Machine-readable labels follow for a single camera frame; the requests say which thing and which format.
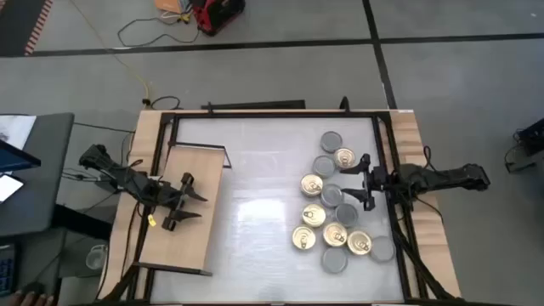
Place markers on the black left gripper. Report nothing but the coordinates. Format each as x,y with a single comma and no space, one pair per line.
163,197

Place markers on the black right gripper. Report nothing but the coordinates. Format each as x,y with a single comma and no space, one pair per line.
380,179

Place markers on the silver-lid green-label seafood can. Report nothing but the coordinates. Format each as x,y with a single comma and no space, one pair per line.
346,214
331,141
382,248
331,195
334,259
324,166

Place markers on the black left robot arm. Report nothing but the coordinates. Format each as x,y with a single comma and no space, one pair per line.
123,176

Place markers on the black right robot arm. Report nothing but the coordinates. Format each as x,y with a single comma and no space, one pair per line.
442,176

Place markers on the light wooden shelf board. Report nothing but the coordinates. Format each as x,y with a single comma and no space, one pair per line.
187,246

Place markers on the clear plastic cup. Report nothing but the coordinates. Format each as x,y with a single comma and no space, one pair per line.
95,258

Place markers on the black desk leg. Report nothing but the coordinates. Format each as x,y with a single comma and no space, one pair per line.
81,221

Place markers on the black flat bar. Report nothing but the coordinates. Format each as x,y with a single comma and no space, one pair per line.
255,105

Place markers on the grey desk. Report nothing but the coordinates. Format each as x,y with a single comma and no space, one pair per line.
47,170

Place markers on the black computer mouse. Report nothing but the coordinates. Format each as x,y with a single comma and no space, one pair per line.
34,287

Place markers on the black floor device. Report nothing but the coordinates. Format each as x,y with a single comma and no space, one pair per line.
531,142

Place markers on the dark blue laptop screen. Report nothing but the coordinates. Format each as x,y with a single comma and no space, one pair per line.
13,159

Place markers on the white paper sheet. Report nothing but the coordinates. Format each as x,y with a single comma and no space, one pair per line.
19,127

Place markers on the person's hand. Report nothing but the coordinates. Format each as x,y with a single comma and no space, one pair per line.
25,300

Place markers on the black keypad device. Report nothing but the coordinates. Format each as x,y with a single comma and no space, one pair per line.
6,272

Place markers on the red and black case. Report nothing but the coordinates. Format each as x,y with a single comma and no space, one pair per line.
221,15

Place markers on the orange flat object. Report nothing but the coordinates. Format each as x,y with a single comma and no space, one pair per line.
168,5

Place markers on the black floor mat striped edge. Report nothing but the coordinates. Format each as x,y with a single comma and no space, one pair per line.
17,25

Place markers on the black metal shelf bracket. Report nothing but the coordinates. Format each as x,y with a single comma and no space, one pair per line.
200,145

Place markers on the black frame clamp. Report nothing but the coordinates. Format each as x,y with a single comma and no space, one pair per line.
344,104

